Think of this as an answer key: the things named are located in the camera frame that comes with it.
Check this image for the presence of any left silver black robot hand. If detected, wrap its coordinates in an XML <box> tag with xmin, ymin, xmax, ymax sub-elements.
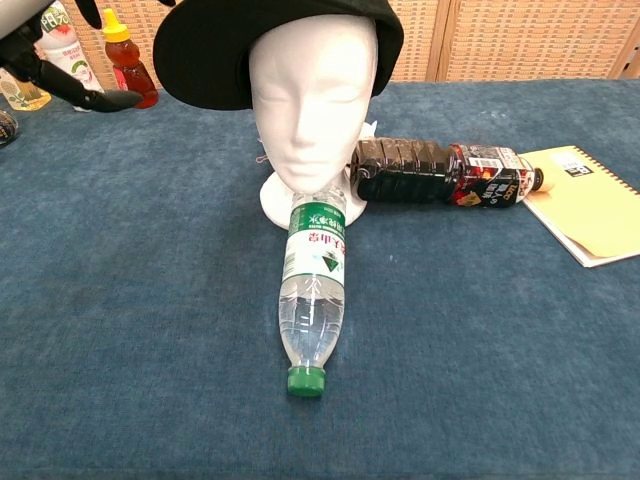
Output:
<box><xmin>0</xmin><ymin>0</ymin><xmax>145</xmax><ymax>114</ymax></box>

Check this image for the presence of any black baseball cap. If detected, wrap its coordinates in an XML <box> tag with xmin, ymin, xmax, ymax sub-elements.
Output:
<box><xmin>152</xmin><ymin>0</ymin><xmax>405</xmax><ymax>112</ymax></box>

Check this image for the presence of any white foam mannequin head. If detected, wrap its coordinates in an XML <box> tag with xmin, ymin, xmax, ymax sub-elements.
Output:
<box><xmin>248</xmin><ymin>14</ymin><xmax>380</xmax><ymax>230</ymax></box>

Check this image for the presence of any white drink bottle green label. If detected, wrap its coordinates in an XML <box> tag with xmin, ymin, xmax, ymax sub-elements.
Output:
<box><xmin>33</xmin><ymin>0</ymin><xmax>107</xmax><ymax>113</ymax></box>

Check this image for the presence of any yellow tea bottle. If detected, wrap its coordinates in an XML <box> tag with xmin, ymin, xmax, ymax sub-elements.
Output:
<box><xmin>0</xmin><ymin>67</ymin><xmax>53</xmax><ymax>112</ymax></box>

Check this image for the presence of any honey bear bottle yellow cap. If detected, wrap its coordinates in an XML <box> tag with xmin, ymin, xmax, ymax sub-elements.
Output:
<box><xmin>101</xmin><ymin>8</ymin><xmax>160</xmax><ymax>110</ymax></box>

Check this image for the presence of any dark round object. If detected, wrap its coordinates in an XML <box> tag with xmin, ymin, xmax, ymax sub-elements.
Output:
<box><xmin>0</xmin><ymin>110</ymin><xmax>20</xmax><ymax>147</ymax></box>

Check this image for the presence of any woven wood-framed screen panel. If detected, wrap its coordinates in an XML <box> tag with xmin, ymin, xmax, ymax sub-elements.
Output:
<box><xmin>387</xmin><ymin>0</ymin><xmax>452</xmax><ymax>84</ymax></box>
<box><xmin>59</xmin><ymin>0</ymin><xmax>171</xmax><ymax>94</ymax></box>
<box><xmin>439</xmin><ymin>0</ymin><xmax>640</xmax><ymax>82</ymax></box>

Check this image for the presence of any blue table cloth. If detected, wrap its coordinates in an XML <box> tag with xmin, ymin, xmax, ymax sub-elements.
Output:
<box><xmin>0</xmin><ymin>78</ymin><xmax>640</xmax><ymax>480</ymax></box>

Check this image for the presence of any clear water bottle green cap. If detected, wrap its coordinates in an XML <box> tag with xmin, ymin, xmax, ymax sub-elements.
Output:
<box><xmin>277</xmin><ymin>185</ymin><xmax>348</xmax><ymax>399</ymax></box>

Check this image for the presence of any dark coffee bottle black label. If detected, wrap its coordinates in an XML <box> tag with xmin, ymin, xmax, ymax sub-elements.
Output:
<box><xmin>349</xmin><ymin>135</ymin><xmax>545</xmax><ymax>209</ymax></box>

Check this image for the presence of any yellow spiral notebook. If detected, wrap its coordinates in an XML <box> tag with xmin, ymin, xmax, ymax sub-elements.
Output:
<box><xmin>517</xmin><ymin>145</ymin><xmax>640</xmax><ymax>269</ymax></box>

